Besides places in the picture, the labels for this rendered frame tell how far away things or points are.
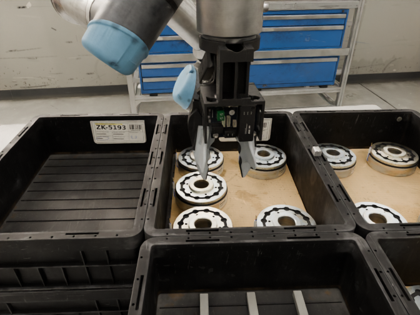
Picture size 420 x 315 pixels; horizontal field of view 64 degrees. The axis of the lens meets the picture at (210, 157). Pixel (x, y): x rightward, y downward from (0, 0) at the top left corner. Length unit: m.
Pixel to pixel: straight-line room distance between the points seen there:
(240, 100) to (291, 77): 2.37
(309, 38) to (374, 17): 1.32
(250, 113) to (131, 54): 0.16
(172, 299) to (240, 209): 0.23
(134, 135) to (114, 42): 0.42
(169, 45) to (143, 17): 2.08
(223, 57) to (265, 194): 0.40
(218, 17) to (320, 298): 0.41
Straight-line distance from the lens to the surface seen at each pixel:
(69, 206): 0.72
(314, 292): 0.56
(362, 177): 0.82
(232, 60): 0.37
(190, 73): 0.97
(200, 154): 0.47
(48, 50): 3.55
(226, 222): 0.59
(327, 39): 2.77
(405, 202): 0.78
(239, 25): 0.38
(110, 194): 0.73
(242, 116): 0.40
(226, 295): 0.53
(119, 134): 0.83
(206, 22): 0.38
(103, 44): 0.43
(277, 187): 0.73
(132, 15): 0.43
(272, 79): 2.71
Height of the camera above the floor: 1.26
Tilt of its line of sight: 32 degrees down
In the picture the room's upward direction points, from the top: straight up
